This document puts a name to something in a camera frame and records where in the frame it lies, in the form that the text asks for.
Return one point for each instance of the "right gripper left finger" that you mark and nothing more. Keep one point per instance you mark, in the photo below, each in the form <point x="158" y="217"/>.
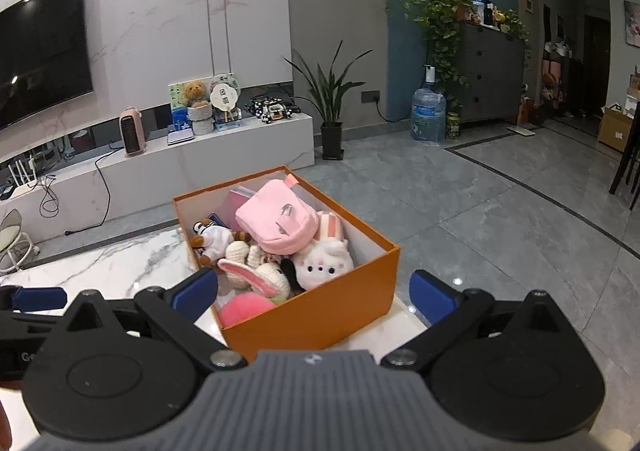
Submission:
<point x="172" y="314"/>

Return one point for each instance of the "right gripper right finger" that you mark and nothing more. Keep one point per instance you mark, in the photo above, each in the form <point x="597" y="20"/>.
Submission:
<point x="451" y="314"/>

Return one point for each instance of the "pink fluffy pompom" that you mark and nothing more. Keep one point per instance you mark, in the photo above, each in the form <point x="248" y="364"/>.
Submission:
<point x="243" y="307"/>

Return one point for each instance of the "red panda sailor plush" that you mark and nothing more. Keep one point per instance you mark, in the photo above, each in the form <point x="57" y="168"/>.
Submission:
<point x="211" y="240"/>

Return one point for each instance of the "pink wallet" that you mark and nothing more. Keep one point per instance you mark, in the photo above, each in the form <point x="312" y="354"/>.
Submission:
<point x="235" y="199"/>

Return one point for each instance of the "white cat plush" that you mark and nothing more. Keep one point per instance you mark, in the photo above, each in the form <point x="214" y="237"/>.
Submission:
<point x="326" y="257"/>

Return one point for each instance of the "pink fabric pouch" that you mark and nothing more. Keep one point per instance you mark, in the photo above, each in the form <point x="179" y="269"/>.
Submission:
<point x="278" y="220"/>

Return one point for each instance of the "person left hand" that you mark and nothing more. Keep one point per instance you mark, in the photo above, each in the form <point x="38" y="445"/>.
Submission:
<point x="5" y="431"/>

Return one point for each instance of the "orange cardboard box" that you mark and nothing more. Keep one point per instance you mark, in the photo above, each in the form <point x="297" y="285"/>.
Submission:
<point x="321" y="318"/>

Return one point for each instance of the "white stool chair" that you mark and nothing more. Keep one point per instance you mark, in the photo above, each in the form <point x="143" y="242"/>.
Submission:
<point x="16" y="246"/>

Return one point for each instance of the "white tv console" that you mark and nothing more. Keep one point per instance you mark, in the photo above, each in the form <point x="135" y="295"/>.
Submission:
<point x="116" y="186"/>

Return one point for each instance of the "pink space heater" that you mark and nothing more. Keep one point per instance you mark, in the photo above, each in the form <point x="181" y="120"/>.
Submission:
<point x="132" y="132"/>

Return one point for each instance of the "white wifi router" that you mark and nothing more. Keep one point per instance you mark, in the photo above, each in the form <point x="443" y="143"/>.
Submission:
<point x="25" y="176"/>

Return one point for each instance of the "blue water jug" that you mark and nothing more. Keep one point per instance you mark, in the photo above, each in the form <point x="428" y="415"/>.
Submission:
<point x="428" y="110"/>

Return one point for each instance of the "round paper fan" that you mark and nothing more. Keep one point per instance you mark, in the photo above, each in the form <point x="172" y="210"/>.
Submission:
<point x="224" y="98"/>

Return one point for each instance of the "small teddy bear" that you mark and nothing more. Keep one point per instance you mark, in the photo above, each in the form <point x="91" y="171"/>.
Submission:
<point x="194" y="93"/>

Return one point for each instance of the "black white toy car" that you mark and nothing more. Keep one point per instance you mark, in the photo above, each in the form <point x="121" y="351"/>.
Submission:
<point x="270" y="109"/>

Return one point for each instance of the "black dining chair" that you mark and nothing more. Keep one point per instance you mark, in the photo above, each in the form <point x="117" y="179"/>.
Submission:
<point x="632" y="146"/>

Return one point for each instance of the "cardboard box on floor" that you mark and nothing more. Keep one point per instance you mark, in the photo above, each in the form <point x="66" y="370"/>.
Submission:
<point x="614" y="129"/>

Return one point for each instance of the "dark grey cabinet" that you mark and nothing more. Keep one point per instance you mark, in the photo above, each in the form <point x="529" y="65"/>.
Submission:
<point x="493" y="64"/>

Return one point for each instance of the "tall potted leaf plant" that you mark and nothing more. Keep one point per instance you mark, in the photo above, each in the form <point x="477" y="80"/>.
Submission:
<point x="326" y="92"/>

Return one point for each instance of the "black television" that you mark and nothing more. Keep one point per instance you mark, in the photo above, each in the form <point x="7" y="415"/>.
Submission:
<point x="44" y="57"/>

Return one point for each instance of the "trailing green pothos plant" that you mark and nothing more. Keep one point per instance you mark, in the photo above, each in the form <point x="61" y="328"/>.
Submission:
<point x="441" y="23"/>

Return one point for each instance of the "wall picture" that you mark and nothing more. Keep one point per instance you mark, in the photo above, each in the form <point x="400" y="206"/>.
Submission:
<point x="632" y="23"/>

